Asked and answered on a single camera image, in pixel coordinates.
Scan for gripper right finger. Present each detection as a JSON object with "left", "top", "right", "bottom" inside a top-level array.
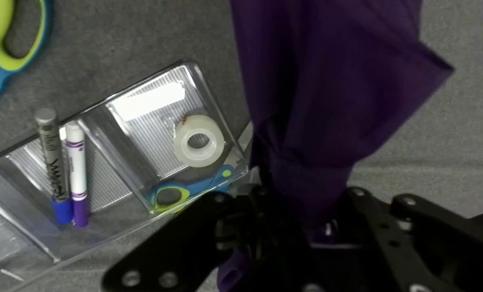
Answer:
[{"left": 306, "top": 187, "right": 483, "bottom": 292}]

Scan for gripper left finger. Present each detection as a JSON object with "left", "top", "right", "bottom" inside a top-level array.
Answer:
[{"left": 101, "top": 186, "right": 303, "bottom": 292}]

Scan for purple umbrella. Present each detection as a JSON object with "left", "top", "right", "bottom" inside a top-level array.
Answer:
[{"left": 216, "top": 0, "right": 455, "bottom": 292}]

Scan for small blue green scissors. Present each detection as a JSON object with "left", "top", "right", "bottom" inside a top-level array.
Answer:
[{"left": 146, "top": 164, "right": 236, "bottom": 214}]

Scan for clear plastic organizer tray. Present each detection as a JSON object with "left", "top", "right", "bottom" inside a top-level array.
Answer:
[{"left": 0, "top": 61, "right": 250, "bottom": 280}]

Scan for roll of clear tape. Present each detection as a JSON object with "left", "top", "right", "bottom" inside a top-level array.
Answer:
[{"left": 173, "top": 115, "right": 226, "bottom": 168}]

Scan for white marker with purple cap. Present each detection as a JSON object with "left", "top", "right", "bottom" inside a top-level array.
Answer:
[{"left": 65, "top": 121, "right": 90, "bottom": 228}]

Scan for grey marker with blue cap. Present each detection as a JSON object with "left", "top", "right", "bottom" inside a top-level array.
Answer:
[{"left": 35, "top": 108, "right": 74, "bottom": 225}]

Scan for large blue green scissors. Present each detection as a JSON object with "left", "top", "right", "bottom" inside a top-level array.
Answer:
[{"left": 0, "top": 0, "right": 52, "bottom": 108}]

